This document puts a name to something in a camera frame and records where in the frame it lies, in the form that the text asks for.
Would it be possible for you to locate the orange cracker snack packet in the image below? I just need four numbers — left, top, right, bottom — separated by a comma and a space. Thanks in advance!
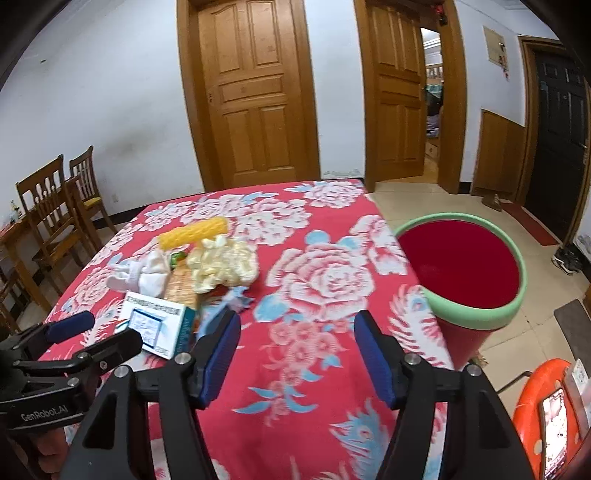
163, 252, 198, 310

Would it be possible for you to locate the person's left hand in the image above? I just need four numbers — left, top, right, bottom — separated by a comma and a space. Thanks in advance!
9, 428, 69, 479

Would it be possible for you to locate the cream crumpled plastic bag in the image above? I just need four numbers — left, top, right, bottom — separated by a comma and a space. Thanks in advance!
186, 234, 259, 294

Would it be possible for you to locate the open wooden door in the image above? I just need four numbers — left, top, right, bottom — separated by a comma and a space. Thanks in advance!
354, 1, 467, 194

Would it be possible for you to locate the white crumpled tissue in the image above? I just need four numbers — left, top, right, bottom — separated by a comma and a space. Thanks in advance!
106, 250, 171, 298

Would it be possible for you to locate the white blue medicine box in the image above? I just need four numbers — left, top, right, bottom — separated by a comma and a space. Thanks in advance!
113, 292, 197, 360

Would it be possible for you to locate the small wooden side table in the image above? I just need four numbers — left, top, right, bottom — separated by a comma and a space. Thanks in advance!
1, 215, 52, 315

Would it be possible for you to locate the dark entrance door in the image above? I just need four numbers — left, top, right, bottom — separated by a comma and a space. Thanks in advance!
516, 36, 590, 243

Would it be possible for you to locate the smartphone on stool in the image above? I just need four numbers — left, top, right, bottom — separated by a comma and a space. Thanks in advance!
539, 388, 568, 479

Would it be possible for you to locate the blue white small wrapper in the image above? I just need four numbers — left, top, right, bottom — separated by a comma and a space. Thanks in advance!
197, 286, 254, 338

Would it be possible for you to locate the wall electrical panel box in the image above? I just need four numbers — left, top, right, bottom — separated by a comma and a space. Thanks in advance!
483, 26, 508, 71

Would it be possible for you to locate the red door mat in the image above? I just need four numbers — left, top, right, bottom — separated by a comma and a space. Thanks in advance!
501, 202, 559, 247

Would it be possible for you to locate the near wooden chair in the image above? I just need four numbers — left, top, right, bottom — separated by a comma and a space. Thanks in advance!
16, 155, 102, 295

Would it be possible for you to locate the yellow foam mesh roll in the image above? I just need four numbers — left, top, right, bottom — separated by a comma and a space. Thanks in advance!
158, 217, 228, 251

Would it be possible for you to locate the closed wooden door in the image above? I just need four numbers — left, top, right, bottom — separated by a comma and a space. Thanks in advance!
176, 1, 321, 191

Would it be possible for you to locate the red floral tablecloth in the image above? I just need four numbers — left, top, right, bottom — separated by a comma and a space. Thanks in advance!
48, 180, 452, 479

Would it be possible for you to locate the wooden chair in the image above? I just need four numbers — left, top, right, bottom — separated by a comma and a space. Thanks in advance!
68, 145, 117, 234
16, 155, 102, 295

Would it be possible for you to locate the far wooden chair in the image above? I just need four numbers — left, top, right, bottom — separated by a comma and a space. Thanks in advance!
68, 145, 117, 234

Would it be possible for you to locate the red green trash bin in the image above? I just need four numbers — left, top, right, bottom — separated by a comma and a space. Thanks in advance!
394, 212, 528, 369

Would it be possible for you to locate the low wooden cabinet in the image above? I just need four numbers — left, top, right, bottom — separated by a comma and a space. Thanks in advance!
471, 109, 526, 200

